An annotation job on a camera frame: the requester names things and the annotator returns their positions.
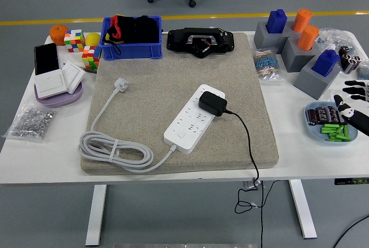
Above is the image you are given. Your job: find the clear bag of metal nuts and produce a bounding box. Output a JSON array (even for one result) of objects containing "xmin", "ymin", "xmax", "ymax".
[{"xmin": 2, "ymin": 103, "xmax": 60, "ymax": 144}]

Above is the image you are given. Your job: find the clear bag of resistors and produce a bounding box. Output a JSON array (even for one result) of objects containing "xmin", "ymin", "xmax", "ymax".
[{"xmin": 252, "ymin": 46, "xmax": 285, "ymax": 82}]

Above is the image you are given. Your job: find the black fabric bundle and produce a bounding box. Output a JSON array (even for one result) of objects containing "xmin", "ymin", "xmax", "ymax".
[{"xmin": 126, "ymin": 14, "xmax": 160, "ymax": 44}]

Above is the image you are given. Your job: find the colourful puzzle cube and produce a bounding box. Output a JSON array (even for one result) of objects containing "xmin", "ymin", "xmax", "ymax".
[
  {"xmin": 81, "ymin": 45, "xmax": 102, "ymax": 70},
  {"xmin": 63, "ymin": 29, "xmax": 86, "ymax": 53}
]

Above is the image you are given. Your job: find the white power strip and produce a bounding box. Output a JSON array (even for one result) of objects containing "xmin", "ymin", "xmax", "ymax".
[{"xmin": 163, "ymin": 84, "xmax": 226, "ymax": 155}]

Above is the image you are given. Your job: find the orange cylinder peg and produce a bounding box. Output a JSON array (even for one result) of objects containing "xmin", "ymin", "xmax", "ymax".
[
  {"xmin": 297, "ymin": 25, "xmax": 321, "ymax": 52},
  {"xmin": 292, "ymin": 8, "xmax": 313, "ymax": 33}
]

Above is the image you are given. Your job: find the small white wall switch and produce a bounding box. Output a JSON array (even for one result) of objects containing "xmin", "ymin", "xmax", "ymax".
[{"xmin": 61, "ymin": 59, "xmax": 86, "ymax": 95}]

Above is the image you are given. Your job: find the purple tray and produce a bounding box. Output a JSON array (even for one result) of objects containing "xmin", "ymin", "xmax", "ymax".
[{"xmin": 33, "ymin": 82, "xmax": 84, "ymax": 108}]

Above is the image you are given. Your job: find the blue square peg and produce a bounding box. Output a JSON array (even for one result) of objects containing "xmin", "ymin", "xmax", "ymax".
[
  {"xmin": 265, "ymin": 9, "xmax": 288, "ymax": 35},
  {"xmin": 311, "ymin": 49, "xmax": 341, "ymax": 78}
]

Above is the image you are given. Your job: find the large white wall switch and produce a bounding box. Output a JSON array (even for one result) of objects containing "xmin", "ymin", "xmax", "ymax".
[{"xmin": 34, "ymin": 68, "xmax": 67, "ymax": 100}]

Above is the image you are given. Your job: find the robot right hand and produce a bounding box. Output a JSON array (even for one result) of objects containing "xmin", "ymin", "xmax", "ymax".
[{"xmin": 333, "ymin": 79, "xmax": 369, "ymax": 137}]

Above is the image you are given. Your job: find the orange fruit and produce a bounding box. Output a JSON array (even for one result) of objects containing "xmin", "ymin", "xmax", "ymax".
[{"xmin": 49, "ymin": 24, "xmax": 70, "ymax": 46}]

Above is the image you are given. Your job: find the clear bag of blue parts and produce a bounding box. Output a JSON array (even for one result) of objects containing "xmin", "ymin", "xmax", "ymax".
[
  {"xmin": 356, "ymin": 57, "xmax": 369, "ymax": 87},
  {"xmin": 315, "ymin": 27, "xmax": 360, "ymax": 55}
]

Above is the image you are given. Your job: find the black plastic device housing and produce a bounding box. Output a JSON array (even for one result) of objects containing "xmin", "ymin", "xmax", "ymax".
[{"xmin": 166, "ymin": 27, "xmax": 235, "ymax": 59}]

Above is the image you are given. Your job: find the thin black cable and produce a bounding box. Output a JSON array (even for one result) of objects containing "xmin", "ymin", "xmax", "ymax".
[{"xmin": 333, "ymin": 215, "xmax": 369, "ymax": 248}]

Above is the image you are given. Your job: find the light blue plate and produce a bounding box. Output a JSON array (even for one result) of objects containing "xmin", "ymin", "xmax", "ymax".
[{"xmin": 304, "ymin": 101, "xmax": 359, "ymax": 148}]

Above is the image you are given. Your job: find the white table leg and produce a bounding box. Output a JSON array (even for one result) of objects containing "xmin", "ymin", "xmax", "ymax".
[
  {"xmin": 289, "ymin": 179, "xmax": 318, "ymax": 239},
  {"xmin": 85, "ymin": 184, "xmax": 108, "ymax": 246}
]

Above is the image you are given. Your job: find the row of dark capacitors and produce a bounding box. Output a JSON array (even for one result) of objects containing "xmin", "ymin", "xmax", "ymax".
[{"xmin": 306, "ymin": 106, "xmax": 349, "ymax": 127}]

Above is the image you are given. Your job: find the grey power cord with plug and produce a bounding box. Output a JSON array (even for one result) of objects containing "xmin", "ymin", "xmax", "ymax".
[{"xmin": 78, "ymin": 77, "xmax": 177, "ymax": 174}]

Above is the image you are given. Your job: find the bundle of black capacitors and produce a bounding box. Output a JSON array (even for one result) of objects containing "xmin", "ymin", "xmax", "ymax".
[{"xmin": 338, "ymin": 45, "xmax": 363, "ymax": 75}]

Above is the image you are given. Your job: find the blue plastic bin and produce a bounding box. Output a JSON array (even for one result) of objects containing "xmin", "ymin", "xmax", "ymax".
[{"xmin": 99, "ymin": 16, "xmax": 164, "ymax": 61}]

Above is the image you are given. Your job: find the black red yellow glove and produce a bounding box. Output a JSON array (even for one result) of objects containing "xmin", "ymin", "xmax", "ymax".
[{"xmin": 103, "ymin": 14, "xmax": 129, "ymax": 56}]

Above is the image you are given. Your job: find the black smartphone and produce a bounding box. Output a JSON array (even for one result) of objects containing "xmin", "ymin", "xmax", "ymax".
[{"xmin": 34, "ymin": 42, "xmax": 61, "ymax": 76}]

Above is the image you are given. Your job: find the grey peg block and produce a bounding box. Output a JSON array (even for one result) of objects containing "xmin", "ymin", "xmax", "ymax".
[
  {"xmin": 281, "ymin": 36, "xmax": 321, "ymax": 73},
  {"xmin": 253, "ymin": 20, "xmax": 298, "ymax": 50},
  {"xmin": 293, "ymin": 60, "xmax": 342, "ymax": 101}
]

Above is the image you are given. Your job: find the yellow lemon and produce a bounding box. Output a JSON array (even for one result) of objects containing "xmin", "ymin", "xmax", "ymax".
[{"xmin": 85, "ymin": 32, "xmax": 101, "ymax": 47}]

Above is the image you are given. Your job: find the pile of green batteries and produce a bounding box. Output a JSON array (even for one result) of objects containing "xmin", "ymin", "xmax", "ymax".
[{"xmin": 319, "ymin": 123, "xmax": 353, "ymax": 142}]

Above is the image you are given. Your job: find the grey-brown mat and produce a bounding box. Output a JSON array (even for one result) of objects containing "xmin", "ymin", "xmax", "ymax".
[{"xmin": 80, "ymin": 31, "xmax": 280, "ymax": 176}]

